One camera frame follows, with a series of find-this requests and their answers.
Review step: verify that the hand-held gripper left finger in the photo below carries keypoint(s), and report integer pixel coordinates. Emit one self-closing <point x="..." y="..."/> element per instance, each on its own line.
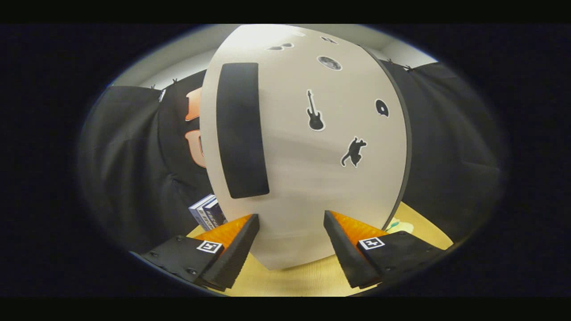
<point x="238" y="249"/>

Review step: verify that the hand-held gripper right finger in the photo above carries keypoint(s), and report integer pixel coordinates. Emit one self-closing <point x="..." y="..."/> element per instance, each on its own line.
<point x="344" y="252"/>

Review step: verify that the white cabinet door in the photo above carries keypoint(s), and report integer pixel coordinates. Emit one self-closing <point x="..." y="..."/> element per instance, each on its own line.
<point x="303" y="191"/>

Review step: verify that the pale green white item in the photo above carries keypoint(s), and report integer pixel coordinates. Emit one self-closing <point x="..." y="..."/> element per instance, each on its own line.
<point x="401" y="226"/>

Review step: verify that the black backdrop cloth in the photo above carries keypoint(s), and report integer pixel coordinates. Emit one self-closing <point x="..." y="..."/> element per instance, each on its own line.
<point x="446" y="156"/>

